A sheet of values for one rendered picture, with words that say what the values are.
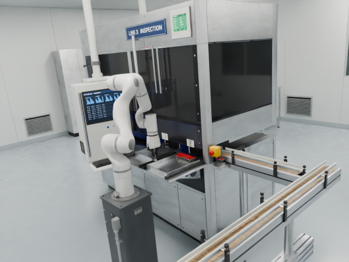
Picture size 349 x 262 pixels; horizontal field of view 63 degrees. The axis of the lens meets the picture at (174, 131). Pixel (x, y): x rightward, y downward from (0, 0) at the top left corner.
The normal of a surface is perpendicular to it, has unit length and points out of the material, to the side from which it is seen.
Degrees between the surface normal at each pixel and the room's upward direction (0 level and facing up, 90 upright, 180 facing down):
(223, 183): 90
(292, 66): 90
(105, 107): 90
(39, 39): 90
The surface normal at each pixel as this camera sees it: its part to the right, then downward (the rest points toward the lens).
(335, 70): -0.75, 0.23
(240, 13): 0.65, 0.15
